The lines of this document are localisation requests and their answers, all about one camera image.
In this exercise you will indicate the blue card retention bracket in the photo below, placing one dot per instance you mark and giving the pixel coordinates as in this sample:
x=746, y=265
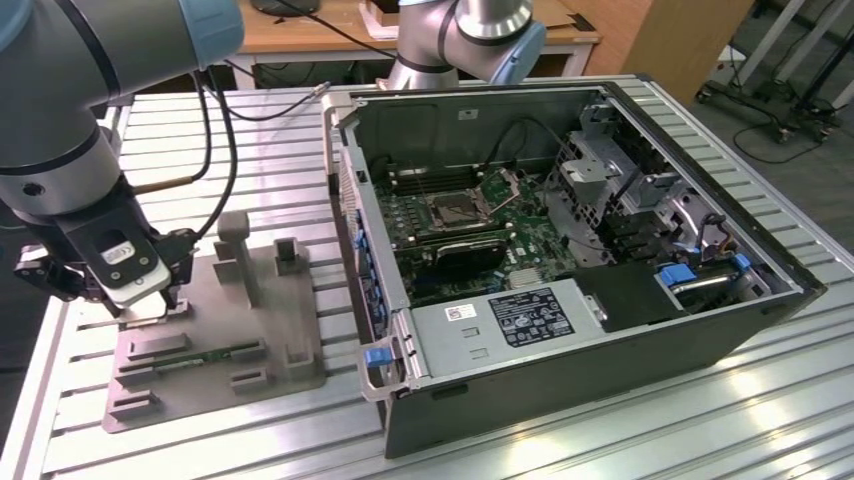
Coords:
x=358, y=239

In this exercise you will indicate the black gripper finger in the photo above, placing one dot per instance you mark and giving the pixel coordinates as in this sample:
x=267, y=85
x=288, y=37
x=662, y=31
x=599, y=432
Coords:
x=179, y=280
x=60, y=285

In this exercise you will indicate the black wheeled equipment stand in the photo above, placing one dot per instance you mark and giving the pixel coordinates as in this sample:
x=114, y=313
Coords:
x=794, y=107

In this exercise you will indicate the blue disk carrier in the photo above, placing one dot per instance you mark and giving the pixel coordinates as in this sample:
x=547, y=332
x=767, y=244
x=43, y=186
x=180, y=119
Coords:
x=675, y=278

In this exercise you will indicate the silver CPU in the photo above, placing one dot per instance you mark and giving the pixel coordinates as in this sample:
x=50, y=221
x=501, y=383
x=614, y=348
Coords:
x=143, y=323

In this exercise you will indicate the wooden desk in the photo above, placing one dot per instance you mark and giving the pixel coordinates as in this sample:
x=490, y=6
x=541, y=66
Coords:
x=300, y=40

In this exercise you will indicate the silver chipset heatsink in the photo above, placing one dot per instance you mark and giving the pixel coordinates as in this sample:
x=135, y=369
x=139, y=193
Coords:
x=527, y=278

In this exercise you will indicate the black plastic duct cover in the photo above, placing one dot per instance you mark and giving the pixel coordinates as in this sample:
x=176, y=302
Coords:
x=627, y=300

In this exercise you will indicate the black open PC case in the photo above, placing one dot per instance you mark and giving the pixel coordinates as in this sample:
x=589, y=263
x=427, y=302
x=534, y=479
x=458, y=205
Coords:
x=567, y=390

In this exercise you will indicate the silver power supply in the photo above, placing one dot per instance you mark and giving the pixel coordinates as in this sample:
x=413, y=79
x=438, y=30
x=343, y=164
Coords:
x=454, y=350

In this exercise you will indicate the green motherboard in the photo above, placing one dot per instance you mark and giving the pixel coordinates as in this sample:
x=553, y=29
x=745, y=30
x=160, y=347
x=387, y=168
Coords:
x=534, y=250

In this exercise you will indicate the black pouch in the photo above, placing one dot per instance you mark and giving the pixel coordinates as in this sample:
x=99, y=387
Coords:
x=283, y=5

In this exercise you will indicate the metal drive cage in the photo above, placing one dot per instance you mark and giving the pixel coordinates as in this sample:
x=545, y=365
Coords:
x=587, y=175

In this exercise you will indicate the small blue clip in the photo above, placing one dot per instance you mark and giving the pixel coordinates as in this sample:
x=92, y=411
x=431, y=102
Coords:
x=742, y=262

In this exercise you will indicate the small cardboard box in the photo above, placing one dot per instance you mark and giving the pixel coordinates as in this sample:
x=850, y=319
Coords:
x=381, y=25

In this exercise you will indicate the CPU socket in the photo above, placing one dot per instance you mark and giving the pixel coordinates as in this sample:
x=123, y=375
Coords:
x=457, y=210

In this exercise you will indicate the wooden cabinet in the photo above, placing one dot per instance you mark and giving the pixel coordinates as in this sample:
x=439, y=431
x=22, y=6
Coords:
x=681, y=40

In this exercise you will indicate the grey parts rack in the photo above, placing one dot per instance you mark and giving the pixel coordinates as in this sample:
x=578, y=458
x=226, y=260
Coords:
x=220, y=320

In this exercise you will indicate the green RAM stick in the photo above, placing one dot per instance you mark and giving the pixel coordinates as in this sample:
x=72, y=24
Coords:
x=200, y=359

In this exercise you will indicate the thin metal locking lever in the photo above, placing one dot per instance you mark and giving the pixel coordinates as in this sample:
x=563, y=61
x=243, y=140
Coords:
x=421, y=184

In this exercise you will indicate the brown cardboard sheet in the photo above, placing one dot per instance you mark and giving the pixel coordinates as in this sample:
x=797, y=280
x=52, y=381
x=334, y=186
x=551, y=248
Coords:
x=567, y=20

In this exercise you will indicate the black RAM slot bank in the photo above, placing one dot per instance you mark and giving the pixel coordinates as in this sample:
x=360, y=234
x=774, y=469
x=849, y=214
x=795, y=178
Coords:
x=461, y=235
x=434, y=177

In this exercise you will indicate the black graphics card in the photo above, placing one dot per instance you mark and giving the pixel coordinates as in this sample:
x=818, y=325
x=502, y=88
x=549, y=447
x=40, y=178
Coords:
x=467, y=260

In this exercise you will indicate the blue case latch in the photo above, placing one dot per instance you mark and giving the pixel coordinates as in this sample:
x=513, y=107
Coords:
x=377, y=358

